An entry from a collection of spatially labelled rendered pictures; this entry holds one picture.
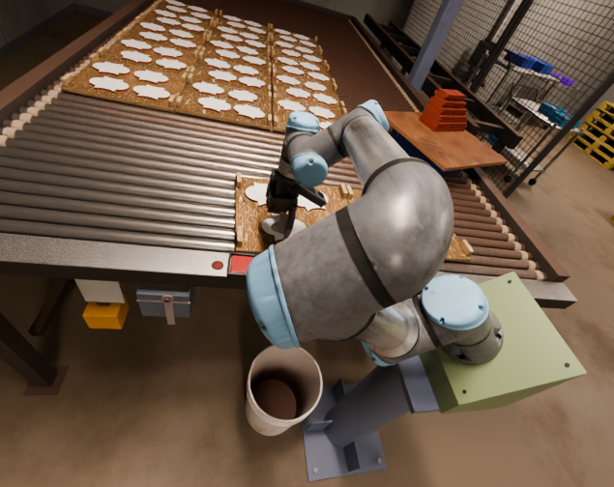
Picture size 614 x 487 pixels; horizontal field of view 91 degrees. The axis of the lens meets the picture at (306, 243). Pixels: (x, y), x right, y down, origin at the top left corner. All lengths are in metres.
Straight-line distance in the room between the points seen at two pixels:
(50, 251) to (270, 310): 0.72
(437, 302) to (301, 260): 0.42
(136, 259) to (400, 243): 0.73
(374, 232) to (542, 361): 0.65
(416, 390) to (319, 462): 0.86
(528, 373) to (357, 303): 0.61
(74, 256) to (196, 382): 0.95
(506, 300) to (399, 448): 1.12
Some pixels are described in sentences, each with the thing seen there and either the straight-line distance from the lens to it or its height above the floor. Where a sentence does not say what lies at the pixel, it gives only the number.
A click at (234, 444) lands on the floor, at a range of 1.62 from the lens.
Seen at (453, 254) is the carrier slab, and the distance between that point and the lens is 1.19.
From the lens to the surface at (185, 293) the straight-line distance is 0.91.
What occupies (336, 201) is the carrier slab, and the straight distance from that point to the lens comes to 1.13.
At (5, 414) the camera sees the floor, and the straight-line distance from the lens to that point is 1.83.
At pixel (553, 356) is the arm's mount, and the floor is 1.10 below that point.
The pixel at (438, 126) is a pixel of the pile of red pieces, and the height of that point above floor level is 1.07.
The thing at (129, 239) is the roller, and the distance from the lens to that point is 0.94.
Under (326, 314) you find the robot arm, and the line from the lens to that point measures 0.30.
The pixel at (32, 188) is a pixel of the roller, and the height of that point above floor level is 0.92.
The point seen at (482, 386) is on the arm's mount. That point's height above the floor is 0.99.
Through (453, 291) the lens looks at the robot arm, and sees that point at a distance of 0.68.
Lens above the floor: 1.59
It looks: 45 degrees down
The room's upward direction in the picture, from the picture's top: 20 degrees clockwise
